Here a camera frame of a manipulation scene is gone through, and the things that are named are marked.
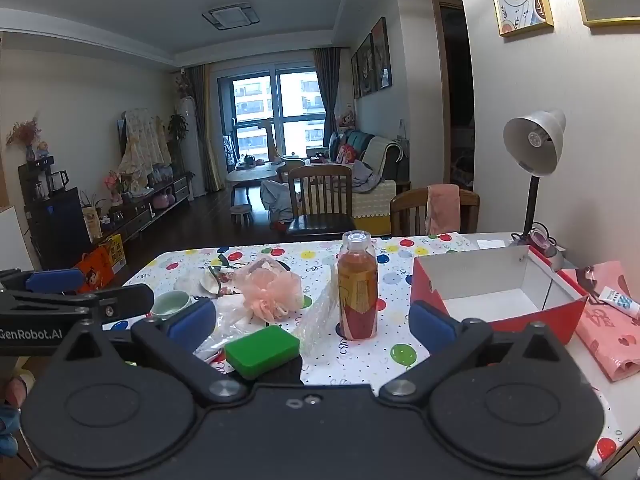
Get wooden chair with dark seat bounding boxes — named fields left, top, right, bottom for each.
left=286, top=164, right=357, bottom=238

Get green sponge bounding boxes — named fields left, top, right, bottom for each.
left=224, top=325, right=301, bottom=381

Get white standing air conditioner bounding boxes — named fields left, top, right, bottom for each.
left=175, top=97, right=207, bottom=198

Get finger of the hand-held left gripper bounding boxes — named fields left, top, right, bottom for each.
left=0, top=267, right=86, bottom=295
left=0, top=284, right=155, bottom=322

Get wooden giraffe figure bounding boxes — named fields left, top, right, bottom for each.
left=262, top=117, right=280, bottom=158

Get sofa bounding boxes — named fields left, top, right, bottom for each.
left=305, top=130, right=412, bottom=236

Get pink towel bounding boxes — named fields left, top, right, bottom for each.
left=425, top=183, right=462, bottom=236

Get lilac clothes pile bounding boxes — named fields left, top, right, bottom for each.
left=350, top=162, right=386, bottom=196

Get tv cabinet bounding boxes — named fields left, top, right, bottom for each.
left=107, top=172, right=193, bottom=241

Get black cabinet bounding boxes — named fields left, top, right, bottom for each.
left=19, top=157, right=93, bottom=271

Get orange paper bag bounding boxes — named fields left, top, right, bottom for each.
left=72, top=246, right=115, bottom=291

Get yellow box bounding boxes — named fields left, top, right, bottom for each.
left=100, top=234, right=127, bottom=273

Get white curved dish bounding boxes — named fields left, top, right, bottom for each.
left=175, top=265, right=223, bottom=298

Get dried flower vase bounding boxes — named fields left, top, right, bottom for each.
left=6, top=119, right=43, bottom=161

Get grey cloth bundle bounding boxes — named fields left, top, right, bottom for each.
left=260, top=180, right=301, bottom=223

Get potted plant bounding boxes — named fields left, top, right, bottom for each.
left=167, top=114, right=190, bottom=141

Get wooden coffee table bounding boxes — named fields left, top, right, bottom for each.
left=226, top=160, right=286, bottom=201

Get clear plastic bag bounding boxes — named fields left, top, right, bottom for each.
left=192, top=290, right=266, bottom=361

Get white board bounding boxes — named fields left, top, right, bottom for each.
left=0, top=207, right=38, bottom=273

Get pink bath pouf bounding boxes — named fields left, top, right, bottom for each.
left=235, top=257, right=306, bottom=323

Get wooden door frame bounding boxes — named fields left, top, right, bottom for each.
left=432, top=0, right=476, bottom=196

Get yellow printed cloth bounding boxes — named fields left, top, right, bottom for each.
left=119, top=107, right=173, bottom=186

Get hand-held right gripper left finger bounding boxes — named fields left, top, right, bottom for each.
left=59, top=300, right=249, bottom=408

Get green ceramic cup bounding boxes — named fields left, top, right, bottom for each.
left=150, top=290, right=192, bottom=321

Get cream sofa throw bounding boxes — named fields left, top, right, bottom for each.
left=360, top=136, right=401, bottom=181

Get grey desk lamp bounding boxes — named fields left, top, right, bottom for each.
left=502, top=109, right=568, bottom=263

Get white tube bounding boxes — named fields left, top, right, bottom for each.
left=597, top=285, right=640, bottom=318

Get orange drink bottle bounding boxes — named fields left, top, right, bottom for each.
left=337, top=230, right=379, bottom=342

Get red and white cardboard box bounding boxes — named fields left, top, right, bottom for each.
left=410, top=245, right=590, bottom=346

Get yellow grey curtain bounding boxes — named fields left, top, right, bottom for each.
left=187, top=62, right=226, bottom=193

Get ceiling light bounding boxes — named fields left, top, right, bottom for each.
left=202, top=4, right=261, bottom=31

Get dotted tablecloth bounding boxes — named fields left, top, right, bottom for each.
left=102, top=232, right=631, bottom=471

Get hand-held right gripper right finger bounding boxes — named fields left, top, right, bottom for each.
left=377, top=300, right=572, bottom=407

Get pink plastic bag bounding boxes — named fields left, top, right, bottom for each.
left=560, top=260, right=640, bottom=383

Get large window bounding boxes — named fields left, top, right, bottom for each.
left=217, top=62, right=331, bottom=158

